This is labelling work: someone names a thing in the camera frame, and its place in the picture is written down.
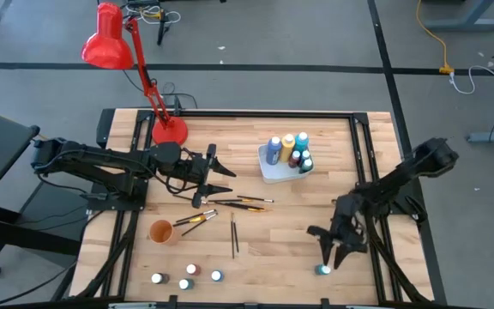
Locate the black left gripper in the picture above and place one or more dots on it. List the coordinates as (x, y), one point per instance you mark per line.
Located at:
(193, 169)

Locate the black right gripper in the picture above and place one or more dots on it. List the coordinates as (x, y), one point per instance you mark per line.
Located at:
(347, 227)

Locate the black paintbrush yellow ferrule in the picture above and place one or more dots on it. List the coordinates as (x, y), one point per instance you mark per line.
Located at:
(197, 220)
(242, 206)

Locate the large blue paint bottle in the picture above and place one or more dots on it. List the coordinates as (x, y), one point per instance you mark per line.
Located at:
(273, 152)

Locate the large yellow paint bottle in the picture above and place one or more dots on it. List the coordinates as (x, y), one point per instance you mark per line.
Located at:
(287, 148)

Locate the orange plastic cup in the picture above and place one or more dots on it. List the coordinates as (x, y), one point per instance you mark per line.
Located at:
(161, 232)

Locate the small teal paint bottle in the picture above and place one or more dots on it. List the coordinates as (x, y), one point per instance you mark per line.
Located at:
(184, 284)
(305, 154)

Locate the large teal paint bottle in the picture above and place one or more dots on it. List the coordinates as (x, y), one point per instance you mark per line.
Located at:
(301, 141)

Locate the small blue paint bottle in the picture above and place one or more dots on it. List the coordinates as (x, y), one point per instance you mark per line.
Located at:
(216, 275)

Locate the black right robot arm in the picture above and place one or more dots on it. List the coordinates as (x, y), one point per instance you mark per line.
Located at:
(401, 176)

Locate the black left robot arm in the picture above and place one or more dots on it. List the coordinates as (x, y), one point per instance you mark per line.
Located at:
(101, 161)

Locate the white plastic bin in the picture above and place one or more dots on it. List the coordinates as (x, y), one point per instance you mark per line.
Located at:
(279, 173)

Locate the silver aluminium bar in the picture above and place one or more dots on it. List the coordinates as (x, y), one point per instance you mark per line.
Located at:
(131, 306)
(365, 307)

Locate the red desk lamp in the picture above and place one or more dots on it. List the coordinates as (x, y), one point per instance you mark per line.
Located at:
(170, 131)

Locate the black plastic clamp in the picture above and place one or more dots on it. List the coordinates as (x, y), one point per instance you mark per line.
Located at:
(177, 105)

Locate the wooden desk grey legs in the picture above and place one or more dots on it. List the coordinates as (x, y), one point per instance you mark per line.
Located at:
(465, 23)

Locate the black aluminium table frame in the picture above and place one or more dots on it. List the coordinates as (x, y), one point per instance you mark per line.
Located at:
(272, 114)

